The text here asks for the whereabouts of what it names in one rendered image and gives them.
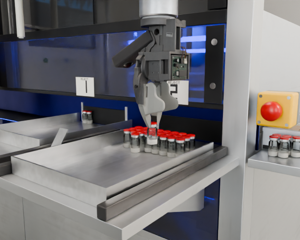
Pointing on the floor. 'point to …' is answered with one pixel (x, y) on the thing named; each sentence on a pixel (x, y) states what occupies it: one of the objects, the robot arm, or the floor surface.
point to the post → (240, 115)
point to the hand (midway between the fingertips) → (149, 120)
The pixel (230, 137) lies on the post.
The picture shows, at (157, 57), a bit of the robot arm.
